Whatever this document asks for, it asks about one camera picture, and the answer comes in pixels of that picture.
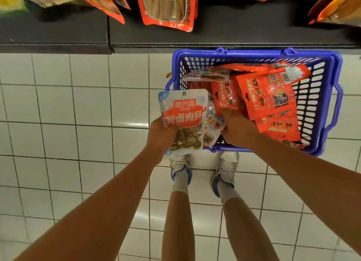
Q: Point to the person's right hand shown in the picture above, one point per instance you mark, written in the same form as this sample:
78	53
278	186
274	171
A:
239	131

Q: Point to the person's left hand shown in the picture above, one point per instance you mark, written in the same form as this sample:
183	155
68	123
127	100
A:
159	138

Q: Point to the person's left thumb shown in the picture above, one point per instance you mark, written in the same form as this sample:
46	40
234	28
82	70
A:
171	129

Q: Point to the person's right fingers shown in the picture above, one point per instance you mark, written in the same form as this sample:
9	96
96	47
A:
230	113

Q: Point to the white and red spice packet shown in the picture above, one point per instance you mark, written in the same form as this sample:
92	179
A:
183	111

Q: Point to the person's right forearm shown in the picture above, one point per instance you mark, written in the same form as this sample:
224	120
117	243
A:
307	179

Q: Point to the person's left forearm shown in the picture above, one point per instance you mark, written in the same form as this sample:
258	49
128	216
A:
96	212

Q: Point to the small clear snack packet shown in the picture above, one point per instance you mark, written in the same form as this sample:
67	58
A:
213	126

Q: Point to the person's left white blue shoe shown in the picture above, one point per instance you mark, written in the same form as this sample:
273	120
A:
180	164

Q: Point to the person's white blue shoe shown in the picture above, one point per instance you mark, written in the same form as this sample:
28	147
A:
227	167
180	164

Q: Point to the large red snack packet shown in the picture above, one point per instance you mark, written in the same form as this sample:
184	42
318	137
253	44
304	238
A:
268	94

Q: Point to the flat white snack packet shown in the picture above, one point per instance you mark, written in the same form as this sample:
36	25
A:
207	75

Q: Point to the person's right white blue shoe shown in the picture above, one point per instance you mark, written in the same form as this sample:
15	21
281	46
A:
227	167

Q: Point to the person's left grey sock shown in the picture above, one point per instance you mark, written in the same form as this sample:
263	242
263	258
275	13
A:
180	183

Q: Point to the person's grey sock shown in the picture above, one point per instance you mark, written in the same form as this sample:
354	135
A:
180	183
227	193

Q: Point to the red packet with white label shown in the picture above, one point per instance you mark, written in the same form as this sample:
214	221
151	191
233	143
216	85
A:
293	73

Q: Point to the person's right grey sock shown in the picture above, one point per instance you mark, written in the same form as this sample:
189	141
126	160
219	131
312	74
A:
227	193

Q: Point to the black shelf board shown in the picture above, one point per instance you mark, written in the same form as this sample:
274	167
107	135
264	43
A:
239	29
53	32

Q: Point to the blue plastic shopping basket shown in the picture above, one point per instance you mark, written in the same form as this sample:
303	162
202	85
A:
316	100

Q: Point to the person's left leg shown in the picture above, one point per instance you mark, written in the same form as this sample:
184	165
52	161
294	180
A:
177	229

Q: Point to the person's leg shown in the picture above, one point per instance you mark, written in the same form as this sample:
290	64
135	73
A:
248	232
177	229

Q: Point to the person's right leg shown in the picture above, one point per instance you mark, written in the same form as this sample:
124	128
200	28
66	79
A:
248	232

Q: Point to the red packet with clear window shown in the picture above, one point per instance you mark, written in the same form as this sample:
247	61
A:
169	6

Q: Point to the red orange hanging packet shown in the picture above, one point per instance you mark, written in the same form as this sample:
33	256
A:
103	1

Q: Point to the orange yellow hanging packet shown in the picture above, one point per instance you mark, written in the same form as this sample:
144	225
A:
338	6

